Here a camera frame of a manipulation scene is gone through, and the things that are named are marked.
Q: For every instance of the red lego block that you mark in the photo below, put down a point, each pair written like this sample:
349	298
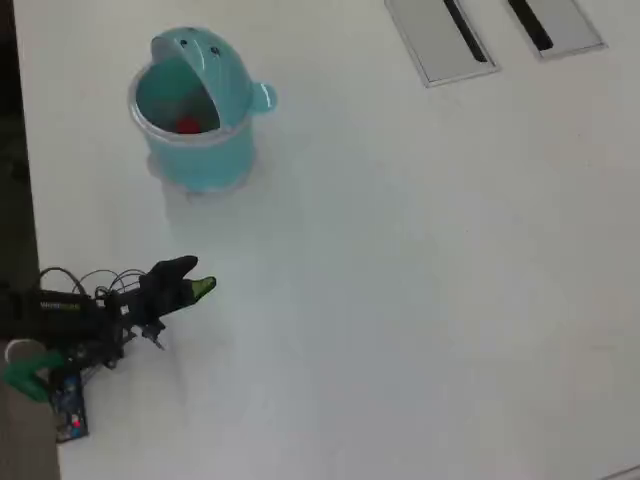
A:
188	125

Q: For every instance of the green table clamp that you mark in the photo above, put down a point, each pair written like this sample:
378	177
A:
25	375

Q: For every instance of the teal whale-shaped trash bin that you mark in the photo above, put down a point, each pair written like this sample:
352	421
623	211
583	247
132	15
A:
200	155

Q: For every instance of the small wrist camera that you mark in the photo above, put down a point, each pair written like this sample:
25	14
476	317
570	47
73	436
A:
152	334

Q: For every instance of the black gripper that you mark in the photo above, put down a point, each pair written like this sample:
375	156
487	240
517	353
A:
142	307

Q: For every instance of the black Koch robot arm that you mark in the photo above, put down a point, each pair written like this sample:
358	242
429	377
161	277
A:
60	320

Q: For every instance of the blue circuit board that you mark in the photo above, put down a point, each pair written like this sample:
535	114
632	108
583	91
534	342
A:
70	410

